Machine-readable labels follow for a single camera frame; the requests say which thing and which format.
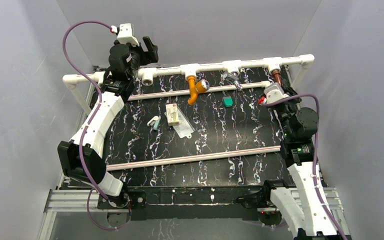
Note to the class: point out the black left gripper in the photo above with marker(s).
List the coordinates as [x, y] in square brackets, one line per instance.
[144, 50]

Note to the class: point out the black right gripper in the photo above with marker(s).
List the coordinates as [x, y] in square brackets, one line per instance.
[288, 89]

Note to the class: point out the dark red water faucet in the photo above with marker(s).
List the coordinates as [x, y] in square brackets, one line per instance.
[276, 74]

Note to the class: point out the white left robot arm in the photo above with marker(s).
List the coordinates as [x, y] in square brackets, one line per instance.
[81, 157]

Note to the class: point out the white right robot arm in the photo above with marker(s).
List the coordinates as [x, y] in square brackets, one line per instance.
[312, 219]

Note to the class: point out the chrome water faucet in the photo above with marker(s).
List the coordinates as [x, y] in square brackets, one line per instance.
[232, 78]

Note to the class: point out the orange water faucet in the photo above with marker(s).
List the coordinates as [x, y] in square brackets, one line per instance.
[196, 88]

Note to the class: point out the green square tape measure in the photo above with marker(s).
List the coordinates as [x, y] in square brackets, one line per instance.
[227, 101]

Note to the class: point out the cream cardboard box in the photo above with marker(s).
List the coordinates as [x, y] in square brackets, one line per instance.
[172, 114]

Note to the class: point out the white blue stapler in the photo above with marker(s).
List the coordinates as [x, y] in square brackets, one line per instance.
[154, 123]

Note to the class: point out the white plastic package card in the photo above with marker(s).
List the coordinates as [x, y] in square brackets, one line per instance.
[184, 129]

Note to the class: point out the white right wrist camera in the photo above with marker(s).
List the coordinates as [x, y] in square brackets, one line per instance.
[272, 93]

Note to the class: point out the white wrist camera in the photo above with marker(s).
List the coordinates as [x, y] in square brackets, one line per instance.
[126, 36]
[272, 93]

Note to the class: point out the white pipe frame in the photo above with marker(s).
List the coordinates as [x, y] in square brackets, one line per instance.
[192, 69]

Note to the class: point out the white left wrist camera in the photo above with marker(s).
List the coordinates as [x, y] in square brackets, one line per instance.
[126, 36]

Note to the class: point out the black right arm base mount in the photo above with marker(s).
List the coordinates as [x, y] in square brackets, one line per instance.
[268, 213]

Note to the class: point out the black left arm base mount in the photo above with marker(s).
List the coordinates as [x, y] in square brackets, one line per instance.
[121, 208]

